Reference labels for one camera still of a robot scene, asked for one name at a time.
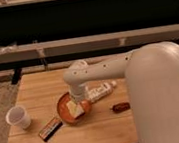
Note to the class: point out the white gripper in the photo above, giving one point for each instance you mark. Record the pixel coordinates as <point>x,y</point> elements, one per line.
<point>77,93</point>

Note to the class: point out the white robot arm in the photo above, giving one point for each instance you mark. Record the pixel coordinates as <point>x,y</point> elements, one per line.
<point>152,79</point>

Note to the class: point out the white tube bottle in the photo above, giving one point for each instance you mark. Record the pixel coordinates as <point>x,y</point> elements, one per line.
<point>95,94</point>

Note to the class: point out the white sponge block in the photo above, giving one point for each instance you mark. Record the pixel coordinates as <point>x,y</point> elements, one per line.
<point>75,109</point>

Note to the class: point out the brown date snack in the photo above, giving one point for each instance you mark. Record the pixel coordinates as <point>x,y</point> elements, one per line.
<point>120,107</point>

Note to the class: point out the wooden table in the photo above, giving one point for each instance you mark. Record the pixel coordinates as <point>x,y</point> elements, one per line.
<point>39,94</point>

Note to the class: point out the white paper cup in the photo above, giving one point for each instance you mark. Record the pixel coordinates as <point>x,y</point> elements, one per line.
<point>18,116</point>

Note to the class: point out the grey metal rail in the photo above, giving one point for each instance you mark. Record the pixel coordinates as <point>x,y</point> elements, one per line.
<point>88,43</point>

